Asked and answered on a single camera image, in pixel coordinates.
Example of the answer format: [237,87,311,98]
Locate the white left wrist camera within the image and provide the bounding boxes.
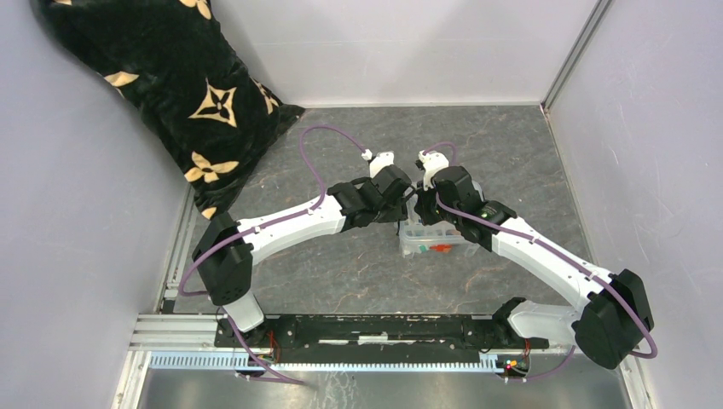
[368,151,395,178]

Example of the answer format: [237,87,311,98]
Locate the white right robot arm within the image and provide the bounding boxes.
[415,166,658,369]

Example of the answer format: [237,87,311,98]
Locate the white slotted cable duct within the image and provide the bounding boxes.
[148,351,518,375]

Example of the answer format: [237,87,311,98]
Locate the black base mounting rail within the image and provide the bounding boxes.
[242,307,550,364]

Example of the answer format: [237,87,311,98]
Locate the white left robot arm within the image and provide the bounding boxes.
[192,164,414,348]

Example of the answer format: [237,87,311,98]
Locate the clear plastic storage box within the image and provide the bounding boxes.
[397,195,480,258]

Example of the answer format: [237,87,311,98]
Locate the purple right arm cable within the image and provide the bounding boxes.
[420,141,660,382]

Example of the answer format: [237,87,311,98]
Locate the black floral plush blanket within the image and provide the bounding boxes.
[31,0,304,219]

